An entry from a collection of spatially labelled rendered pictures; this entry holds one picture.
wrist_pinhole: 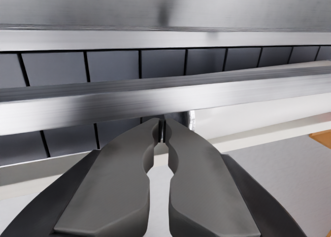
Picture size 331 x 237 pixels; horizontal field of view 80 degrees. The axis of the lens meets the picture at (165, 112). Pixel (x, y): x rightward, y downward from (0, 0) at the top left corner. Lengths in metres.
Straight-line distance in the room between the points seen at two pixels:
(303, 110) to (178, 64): 0.11
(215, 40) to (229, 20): 0.07
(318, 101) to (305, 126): 0.05
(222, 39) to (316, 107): 0.10
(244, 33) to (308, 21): 0.14
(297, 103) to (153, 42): 0.12
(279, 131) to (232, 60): 0.08
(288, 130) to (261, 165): 0.19
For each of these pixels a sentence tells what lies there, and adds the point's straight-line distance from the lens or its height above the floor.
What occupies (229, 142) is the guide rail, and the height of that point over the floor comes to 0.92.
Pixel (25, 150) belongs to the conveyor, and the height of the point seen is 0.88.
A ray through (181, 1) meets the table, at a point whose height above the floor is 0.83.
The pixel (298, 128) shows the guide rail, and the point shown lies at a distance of 0.24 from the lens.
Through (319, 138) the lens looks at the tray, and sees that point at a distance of 0.46.
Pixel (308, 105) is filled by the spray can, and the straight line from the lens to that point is 0.20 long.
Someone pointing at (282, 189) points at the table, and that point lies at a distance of 0.53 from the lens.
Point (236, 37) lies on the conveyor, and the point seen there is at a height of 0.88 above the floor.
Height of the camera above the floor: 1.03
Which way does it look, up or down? 56 degrees down
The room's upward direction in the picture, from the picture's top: 143 degrees clockwise
